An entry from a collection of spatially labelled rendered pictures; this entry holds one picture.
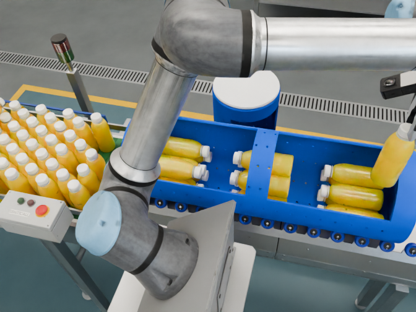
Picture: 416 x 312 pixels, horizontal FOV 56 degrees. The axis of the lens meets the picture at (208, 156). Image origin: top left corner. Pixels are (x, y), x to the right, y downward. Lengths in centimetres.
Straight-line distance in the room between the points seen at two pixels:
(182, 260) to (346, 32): 52
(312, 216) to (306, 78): 226
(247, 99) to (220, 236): 86
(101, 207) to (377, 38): 55
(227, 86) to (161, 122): 91
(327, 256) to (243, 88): 73
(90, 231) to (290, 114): 241
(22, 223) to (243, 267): 69
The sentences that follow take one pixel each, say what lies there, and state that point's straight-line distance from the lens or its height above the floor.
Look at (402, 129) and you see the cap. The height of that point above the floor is 143.
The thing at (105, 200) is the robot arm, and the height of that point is 149.
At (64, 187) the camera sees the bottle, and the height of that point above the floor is 104.
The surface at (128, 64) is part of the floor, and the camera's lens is 358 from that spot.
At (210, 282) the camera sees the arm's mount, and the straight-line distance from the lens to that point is 78.
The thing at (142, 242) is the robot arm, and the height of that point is 142.
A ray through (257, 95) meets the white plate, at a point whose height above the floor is 104.
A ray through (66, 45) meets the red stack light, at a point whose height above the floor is 123.
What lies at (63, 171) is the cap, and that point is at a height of 108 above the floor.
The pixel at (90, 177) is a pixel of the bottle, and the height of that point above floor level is 105.
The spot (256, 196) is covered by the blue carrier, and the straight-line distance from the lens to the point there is 115.
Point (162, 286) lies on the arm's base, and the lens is 84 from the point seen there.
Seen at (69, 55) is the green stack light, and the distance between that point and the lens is 170.
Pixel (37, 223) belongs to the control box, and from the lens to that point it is 130.
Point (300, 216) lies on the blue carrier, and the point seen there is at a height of 110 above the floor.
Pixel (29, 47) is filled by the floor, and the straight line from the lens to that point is 415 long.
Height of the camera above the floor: 211
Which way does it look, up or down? 51 degrees down
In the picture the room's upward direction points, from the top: 5 degrees counter-clockwise
